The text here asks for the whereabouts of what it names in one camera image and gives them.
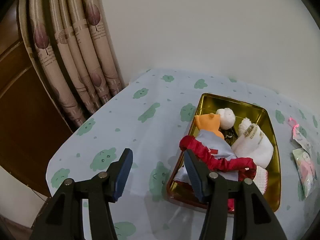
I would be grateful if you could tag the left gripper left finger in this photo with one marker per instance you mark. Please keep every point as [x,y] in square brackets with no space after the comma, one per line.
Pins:
[62,217]

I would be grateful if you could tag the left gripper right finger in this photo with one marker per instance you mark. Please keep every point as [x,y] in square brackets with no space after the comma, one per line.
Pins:
[253,217]

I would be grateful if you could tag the pink green wipes pack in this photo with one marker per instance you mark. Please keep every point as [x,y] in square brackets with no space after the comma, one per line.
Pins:
[306,171]

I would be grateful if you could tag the red white satin sleep mask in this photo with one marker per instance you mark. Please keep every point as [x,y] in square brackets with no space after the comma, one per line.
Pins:
[219,157]

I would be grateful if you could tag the white shoe shine cloth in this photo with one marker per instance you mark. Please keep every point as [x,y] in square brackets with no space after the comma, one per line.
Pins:
[254,144]

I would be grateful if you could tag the sachet with pink ribbon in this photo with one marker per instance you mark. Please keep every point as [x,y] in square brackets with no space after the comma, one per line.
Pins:
[298,137]

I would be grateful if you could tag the white fluffy cloth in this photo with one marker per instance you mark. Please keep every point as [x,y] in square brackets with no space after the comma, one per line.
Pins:
[244,125]

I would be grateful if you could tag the orange plush toy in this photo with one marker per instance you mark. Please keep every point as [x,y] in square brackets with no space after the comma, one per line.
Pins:
[209,122]

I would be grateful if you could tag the red gold toffee tin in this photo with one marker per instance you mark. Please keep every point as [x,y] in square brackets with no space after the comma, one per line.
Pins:
[209,103]

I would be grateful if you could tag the dark wooden furniture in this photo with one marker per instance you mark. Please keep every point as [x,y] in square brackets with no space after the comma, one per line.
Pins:
[32,129]

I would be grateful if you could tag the blue cloud print tablecloth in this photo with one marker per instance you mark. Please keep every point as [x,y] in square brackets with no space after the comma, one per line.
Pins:
[150,117]

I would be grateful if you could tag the beige patterned curtain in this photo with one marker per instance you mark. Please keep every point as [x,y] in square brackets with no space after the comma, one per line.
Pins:
[69,46]

